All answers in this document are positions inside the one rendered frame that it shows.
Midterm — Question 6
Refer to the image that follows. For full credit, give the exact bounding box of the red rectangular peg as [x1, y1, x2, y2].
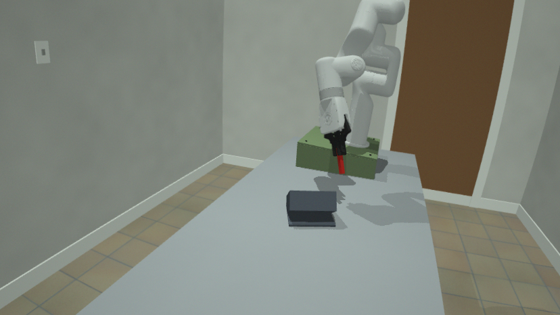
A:
[337, 155, 345, 174]

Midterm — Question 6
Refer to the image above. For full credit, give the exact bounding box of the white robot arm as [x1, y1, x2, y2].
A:
[315, 0, 405, 148]

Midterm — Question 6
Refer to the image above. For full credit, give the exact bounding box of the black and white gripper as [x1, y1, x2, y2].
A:
[319, 96, 351, 156]

